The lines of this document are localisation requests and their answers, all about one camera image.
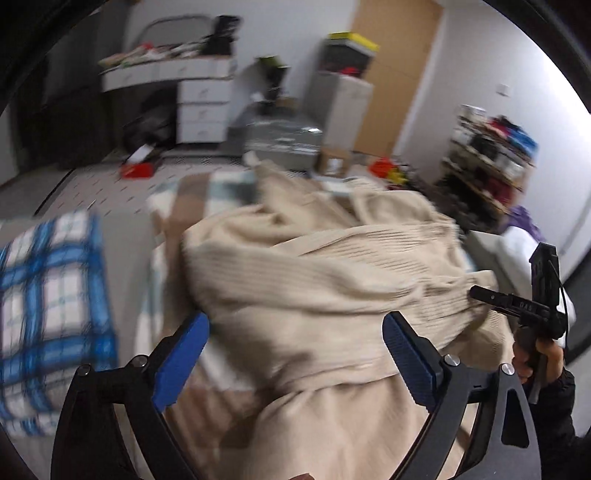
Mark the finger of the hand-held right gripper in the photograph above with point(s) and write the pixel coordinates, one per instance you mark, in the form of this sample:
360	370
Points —
491	295

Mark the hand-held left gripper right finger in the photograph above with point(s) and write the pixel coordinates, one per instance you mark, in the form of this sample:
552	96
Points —
411	360

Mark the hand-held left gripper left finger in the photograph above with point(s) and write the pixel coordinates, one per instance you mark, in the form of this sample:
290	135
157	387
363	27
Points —
182	360

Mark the cream ribbed sweater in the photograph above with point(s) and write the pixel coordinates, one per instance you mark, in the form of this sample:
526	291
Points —
323	286

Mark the person's right forearm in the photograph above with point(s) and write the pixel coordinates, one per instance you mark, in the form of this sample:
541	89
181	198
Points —
558	424

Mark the person's right hand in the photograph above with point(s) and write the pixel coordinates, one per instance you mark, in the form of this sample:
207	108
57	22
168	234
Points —
551	360

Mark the purple cloth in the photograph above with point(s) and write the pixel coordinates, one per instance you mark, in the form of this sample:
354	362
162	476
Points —
524	221

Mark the wooden shoe rack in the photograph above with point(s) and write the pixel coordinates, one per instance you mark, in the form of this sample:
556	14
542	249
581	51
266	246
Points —
489	161

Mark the blue plaid cloth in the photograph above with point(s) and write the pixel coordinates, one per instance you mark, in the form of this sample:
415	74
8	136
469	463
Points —
46	300

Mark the red and yellow toy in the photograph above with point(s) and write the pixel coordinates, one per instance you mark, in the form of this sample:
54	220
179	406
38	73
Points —
390	170

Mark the beige checked bed blanket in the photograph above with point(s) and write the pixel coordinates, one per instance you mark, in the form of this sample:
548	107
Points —
217	189

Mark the dotted white rug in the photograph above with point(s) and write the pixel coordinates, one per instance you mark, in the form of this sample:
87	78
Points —
115	189

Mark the red box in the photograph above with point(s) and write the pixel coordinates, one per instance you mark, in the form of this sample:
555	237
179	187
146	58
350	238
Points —
136	170

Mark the small cardboard box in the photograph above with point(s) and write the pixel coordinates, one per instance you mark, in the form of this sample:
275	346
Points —
333	162

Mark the wooden door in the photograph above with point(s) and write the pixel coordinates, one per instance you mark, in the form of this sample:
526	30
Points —
397	78

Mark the silver suitcase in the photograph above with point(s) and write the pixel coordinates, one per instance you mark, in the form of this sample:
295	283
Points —
277	138

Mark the white desk with drawers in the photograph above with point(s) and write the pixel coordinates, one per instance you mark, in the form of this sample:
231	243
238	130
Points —
198	92

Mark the stack of black shoe boxes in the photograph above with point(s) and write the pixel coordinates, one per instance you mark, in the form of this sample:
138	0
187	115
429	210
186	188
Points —
344	62

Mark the yellow lid shoe box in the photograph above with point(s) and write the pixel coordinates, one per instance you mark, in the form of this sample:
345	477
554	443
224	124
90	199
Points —
353	40

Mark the black wrapped bouquet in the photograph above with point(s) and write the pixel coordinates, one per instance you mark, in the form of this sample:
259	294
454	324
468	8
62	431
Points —
272	76

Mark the black bag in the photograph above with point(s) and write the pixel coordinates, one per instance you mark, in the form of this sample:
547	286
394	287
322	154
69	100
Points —
224	34

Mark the grey arched mirror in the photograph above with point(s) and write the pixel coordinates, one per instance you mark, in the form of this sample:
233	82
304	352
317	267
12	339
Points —
175	27

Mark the white wall switch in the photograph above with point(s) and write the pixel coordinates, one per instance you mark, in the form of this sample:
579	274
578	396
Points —
505	90

